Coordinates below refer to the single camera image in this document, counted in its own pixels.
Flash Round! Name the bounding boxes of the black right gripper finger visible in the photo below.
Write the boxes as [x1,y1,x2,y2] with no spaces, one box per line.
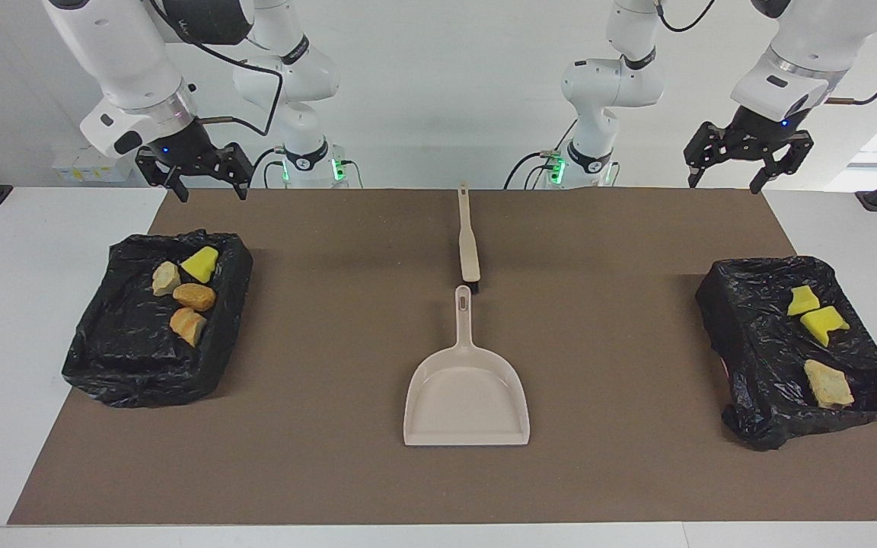
[136,148,190,203]
[210,142,254,201]

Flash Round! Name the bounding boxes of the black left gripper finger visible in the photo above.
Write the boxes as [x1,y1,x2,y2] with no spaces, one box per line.
[684,122,722,187]
[751,131,815,196]

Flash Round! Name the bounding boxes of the yellow sponge piece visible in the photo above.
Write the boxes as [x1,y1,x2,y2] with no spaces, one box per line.
[787,285,821,317]
[800,306,851,348]
[181,245,220,284]

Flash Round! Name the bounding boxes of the brown bread roll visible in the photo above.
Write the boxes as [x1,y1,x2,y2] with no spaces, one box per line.
[173,283,217,312]

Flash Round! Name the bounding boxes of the beige hand brush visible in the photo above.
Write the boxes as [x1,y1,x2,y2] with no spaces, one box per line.
[458,183,482,295]

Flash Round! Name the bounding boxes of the beige plastic dustpan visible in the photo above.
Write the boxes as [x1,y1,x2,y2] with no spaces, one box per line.
[403,285,531,447]

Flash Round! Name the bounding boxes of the black bag lined bin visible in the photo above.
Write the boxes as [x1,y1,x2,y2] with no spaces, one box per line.
[62,230,254,409]
[695,255,877,451]

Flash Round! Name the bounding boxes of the brown table mat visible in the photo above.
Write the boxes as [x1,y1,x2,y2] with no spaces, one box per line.
[7,188,877,526]

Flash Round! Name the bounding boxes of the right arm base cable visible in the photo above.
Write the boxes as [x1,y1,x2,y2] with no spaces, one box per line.
[247,147,291,190]

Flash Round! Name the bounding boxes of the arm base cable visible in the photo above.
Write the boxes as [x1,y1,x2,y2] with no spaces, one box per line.
[503,122,578,190]
[247,147,291,190]

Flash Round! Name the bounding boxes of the white wall socket box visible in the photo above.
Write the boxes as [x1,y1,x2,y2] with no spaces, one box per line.
[52,145,134,183]

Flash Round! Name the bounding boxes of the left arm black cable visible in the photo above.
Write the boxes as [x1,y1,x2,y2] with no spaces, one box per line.
[655,0,877,106]

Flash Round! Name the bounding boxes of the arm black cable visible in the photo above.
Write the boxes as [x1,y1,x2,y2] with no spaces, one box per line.
[655,0,877,106]
[149,0,285,138]

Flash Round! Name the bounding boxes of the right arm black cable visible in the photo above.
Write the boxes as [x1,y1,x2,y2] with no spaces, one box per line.
[149,0,285,138]

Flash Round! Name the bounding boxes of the left arm base cable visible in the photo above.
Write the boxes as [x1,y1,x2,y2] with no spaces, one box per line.
[503,122,578,190]

